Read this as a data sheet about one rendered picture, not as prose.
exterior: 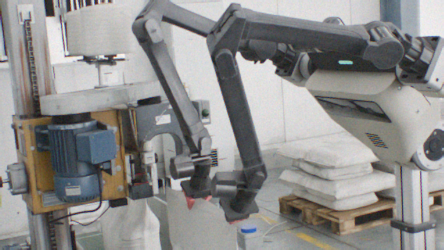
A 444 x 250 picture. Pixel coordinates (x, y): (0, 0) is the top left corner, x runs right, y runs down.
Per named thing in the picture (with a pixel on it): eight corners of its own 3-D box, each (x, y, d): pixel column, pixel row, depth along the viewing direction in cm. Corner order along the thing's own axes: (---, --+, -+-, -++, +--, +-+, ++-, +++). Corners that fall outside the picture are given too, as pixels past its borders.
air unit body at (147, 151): (159, 184, 222) (156, 140, 220) (147, 186, 220) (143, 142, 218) (155, 182, 226) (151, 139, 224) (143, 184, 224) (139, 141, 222)
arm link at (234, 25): (223, 14, 134) (216, -7, 142) (209, 69, 142) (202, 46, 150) (410, 42, 146) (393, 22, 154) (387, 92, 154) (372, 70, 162)
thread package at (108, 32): (143, 55, 200) (139, -1, 198) (91, 60, 193) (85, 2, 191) (127, 55, 215) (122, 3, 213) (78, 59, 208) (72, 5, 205)
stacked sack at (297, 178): (369, 179, 536) (368, 163, 534) (306, 194, 504) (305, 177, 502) (336, 171, 572) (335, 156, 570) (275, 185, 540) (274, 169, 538)
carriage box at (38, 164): (130, 197, 223) (121, 108, 219) (30, 216, 209) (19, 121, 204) (109, 184, 245) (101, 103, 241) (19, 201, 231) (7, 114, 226)
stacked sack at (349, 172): (377, 177, 494) (375, 159, 492) (329, 186, 480) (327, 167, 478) (333, 163, 556) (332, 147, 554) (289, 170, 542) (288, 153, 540)
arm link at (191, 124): (157, 14, 181) (143, 19, 191) (140, 23, 179) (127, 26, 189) (218, 146, 193) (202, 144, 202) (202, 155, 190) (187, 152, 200)
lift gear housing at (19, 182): (29, 196, 213) (25, 164, 211) (12, 198, 210) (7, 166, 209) (23, 189, 222) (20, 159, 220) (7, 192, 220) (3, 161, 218)
